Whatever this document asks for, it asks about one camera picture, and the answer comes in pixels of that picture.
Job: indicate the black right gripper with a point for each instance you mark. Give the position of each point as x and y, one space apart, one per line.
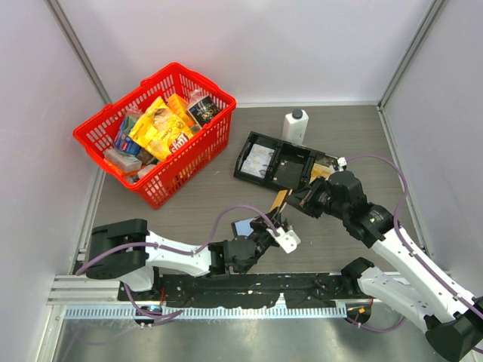
304 199

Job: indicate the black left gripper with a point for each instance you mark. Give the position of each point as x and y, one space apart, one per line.
261 225

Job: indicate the black leather card holder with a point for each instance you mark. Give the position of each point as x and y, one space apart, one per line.
243 226

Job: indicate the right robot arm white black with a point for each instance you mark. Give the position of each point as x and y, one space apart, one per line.
449 315

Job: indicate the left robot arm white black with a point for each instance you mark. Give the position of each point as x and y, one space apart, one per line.
130 253

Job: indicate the black VIP card upper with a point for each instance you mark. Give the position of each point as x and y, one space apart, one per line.
288 174

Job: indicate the gold card top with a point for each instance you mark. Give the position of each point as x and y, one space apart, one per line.
319 170

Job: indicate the black three-compartment card tray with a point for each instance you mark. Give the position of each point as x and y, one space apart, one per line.
283 151

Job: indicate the white VIP card bottom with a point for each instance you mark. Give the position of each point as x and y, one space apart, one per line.
257 170

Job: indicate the white vip card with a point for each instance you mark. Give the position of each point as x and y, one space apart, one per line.
257 170
259 160
261 151

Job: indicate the white VIP card middle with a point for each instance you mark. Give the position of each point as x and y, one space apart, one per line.
259 160

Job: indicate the white VIP card top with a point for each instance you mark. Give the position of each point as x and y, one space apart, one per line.
261 151

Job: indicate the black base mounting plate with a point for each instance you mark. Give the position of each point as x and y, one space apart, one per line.
300 290

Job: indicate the white bottle black cap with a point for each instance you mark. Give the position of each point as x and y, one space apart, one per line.
294 127

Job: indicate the black gold patterned box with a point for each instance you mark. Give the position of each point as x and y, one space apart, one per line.
203 110

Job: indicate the red plastic shopping basket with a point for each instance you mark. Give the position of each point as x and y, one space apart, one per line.
180 153

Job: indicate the clear plastic wrapped pack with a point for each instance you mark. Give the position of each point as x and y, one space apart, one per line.
124 162

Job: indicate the yellow snack bag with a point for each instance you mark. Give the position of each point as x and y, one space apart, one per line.
159 131

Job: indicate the orange snack box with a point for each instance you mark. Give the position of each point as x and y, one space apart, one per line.
178 106

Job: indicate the blue green snack pack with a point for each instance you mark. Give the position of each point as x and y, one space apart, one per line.
122 141

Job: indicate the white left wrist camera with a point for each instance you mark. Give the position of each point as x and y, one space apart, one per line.
287 239

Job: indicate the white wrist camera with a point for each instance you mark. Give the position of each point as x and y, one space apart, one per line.
287 239
340 164

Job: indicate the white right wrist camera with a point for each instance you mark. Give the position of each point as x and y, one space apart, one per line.
340 164

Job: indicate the white slotted cable duct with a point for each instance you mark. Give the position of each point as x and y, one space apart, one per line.
279 311

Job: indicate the aluminium frame profile right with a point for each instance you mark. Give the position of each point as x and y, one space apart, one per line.
432 14

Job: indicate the aluminium frame profile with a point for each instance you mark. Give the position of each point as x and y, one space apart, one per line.
75 43
432 14

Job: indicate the aluminium frame profile left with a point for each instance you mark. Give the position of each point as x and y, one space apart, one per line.
75 43

